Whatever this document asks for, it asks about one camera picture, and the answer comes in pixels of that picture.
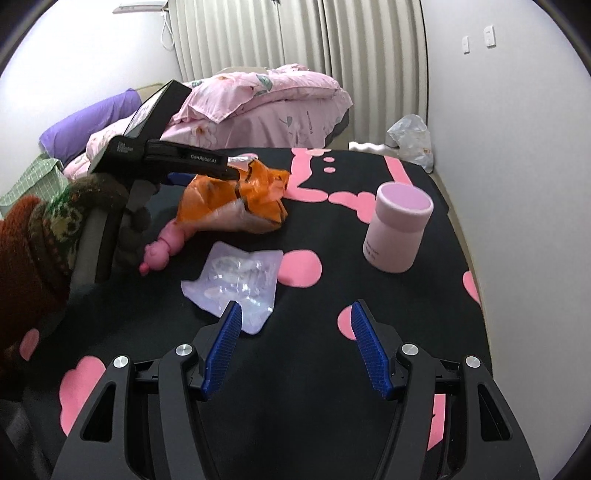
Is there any clear plastic packet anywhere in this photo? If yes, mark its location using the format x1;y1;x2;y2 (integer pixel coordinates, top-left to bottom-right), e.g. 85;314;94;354
181;243;284;336

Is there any white plastic bag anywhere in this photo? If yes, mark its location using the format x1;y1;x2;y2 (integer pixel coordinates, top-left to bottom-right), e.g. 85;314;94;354
387;114;435;173

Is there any green checkered cloth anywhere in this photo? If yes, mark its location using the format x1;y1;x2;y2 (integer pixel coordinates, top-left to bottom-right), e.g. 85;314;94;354
0;154;68;219

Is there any person's left hand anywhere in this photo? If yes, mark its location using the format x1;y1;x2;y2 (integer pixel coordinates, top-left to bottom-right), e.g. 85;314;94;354
60;174;154;273

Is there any purple pillow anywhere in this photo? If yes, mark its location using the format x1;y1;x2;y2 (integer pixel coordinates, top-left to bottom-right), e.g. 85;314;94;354
39;90;142;163

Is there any pink toy figure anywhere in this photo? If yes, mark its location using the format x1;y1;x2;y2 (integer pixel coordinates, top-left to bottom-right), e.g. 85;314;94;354
139;220;191;276

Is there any orange wrapper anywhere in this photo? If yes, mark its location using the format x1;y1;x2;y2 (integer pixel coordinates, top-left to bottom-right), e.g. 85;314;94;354
177;157;291;237

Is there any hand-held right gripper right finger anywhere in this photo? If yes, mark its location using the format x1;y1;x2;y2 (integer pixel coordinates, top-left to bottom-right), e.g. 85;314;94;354
350;300;541;480

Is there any white air conditioner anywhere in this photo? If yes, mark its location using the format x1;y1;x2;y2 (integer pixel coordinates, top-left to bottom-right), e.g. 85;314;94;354
117;0;170;14

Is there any pink cylindrical container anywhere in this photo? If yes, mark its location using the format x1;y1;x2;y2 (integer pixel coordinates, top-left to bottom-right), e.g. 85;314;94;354
362;182;435;274

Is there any white cable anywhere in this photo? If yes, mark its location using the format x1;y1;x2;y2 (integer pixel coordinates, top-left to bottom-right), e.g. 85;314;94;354
159;11;177;49

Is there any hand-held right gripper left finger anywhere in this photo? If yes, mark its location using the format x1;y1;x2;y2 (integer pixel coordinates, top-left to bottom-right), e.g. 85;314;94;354
51;300;243;480

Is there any beige pleated curtain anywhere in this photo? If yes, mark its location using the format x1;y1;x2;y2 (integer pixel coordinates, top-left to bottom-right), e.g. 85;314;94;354
168;0;428;149

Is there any bed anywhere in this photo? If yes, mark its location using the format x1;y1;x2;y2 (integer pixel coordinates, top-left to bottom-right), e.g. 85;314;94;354
37;65;355;182

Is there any pink floral duvet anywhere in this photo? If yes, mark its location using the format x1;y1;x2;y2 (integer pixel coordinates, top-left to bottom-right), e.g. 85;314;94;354
62;65;354;182

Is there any white foam piece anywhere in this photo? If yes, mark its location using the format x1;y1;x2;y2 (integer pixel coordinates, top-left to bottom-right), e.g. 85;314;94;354
348;141;394;156

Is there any black pink-patterned tablecloth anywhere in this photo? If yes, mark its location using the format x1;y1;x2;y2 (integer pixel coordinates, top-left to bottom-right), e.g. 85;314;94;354
0;148;491;480

